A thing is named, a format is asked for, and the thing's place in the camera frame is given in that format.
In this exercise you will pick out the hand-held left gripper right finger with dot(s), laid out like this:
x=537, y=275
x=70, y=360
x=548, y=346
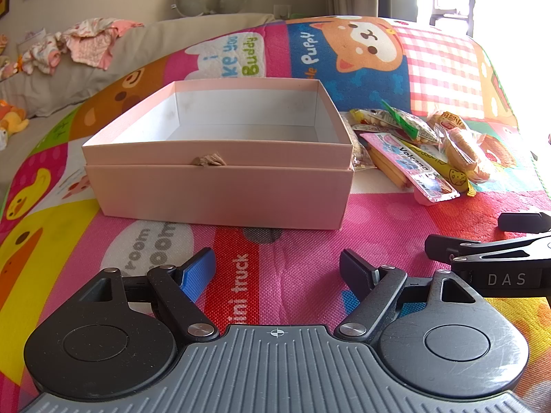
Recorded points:
x=355, y=269

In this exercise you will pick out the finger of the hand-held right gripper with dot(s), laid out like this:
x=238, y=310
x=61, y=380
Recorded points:
x=482, y=249
x=523, y=221

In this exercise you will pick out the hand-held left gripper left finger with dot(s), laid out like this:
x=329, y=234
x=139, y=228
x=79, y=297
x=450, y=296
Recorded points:
x=199, y=273

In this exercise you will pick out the yellow snack stick packet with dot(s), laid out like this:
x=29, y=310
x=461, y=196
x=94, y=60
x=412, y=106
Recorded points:
x=457, y=178

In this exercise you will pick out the pink cardboard box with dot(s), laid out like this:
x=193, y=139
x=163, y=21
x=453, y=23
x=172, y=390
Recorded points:
x=215, y=193

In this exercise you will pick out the bun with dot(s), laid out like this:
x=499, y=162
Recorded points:
x=467, y=157

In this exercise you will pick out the yellow snack packets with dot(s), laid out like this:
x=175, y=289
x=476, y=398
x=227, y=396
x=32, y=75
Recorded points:
x=450, y=119

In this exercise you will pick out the colourful printed blanket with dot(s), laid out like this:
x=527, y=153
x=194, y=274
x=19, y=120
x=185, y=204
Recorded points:
x=387, y=219

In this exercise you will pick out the pink cartoon snack packet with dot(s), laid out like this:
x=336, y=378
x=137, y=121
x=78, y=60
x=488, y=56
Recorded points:
x=424, y=178

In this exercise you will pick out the small clear snack packet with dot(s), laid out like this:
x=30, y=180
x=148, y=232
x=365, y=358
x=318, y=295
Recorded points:
x=359, y=150

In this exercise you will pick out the small printed snack packet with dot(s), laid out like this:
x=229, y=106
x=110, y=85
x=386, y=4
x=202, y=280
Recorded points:
x=413, y=127
x=370, y=118

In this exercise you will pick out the grey sofa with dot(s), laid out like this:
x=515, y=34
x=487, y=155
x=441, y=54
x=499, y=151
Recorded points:
x=142, y=47

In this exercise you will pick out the orange stuffed toy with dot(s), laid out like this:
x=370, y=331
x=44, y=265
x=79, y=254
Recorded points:
x=13, y=118

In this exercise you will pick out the pink garment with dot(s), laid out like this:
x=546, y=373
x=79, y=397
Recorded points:
x=97, y=38

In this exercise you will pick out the floral white garment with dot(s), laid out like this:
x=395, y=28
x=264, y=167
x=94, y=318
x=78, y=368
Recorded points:
x=41, y=53

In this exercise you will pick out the orange pink cloth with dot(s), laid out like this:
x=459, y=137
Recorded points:
x=8, y=62

